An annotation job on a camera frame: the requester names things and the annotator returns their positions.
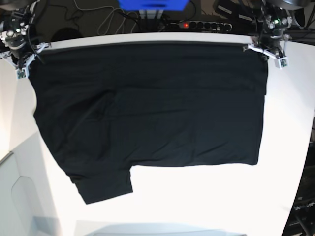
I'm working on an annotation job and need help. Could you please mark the blue box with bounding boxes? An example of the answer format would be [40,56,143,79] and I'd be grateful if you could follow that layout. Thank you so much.
[118,0,189,11]

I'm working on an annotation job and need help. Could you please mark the black T-shirt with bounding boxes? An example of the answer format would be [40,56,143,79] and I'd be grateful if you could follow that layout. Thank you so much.
[30,43,268,204]

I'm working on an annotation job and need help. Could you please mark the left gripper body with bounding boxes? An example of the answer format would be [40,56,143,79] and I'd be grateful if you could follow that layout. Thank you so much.
[243,34,290,59]

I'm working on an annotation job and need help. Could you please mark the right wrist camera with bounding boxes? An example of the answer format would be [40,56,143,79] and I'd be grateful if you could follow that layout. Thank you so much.
[15,67,29,79]

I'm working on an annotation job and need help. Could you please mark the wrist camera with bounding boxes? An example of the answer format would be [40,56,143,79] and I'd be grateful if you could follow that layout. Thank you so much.
[275,57,289,69]
[15,67,29,79]

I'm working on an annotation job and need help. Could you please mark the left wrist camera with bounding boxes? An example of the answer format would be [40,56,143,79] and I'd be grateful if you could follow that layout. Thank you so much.
[275,57,289,69]

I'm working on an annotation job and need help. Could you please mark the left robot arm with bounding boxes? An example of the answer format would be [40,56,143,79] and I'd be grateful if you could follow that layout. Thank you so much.
[243,0,292,68]

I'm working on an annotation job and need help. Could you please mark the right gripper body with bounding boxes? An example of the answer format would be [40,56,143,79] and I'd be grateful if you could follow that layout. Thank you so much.
[0,42,51,69]

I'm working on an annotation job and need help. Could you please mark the black power strip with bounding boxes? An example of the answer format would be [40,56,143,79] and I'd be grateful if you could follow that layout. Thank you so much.
[170,21,232,32]

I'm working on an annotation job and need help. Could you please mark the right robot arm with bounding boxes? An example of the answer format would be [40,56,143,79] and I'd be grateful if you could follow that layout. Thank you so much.
[0,0,50,70]

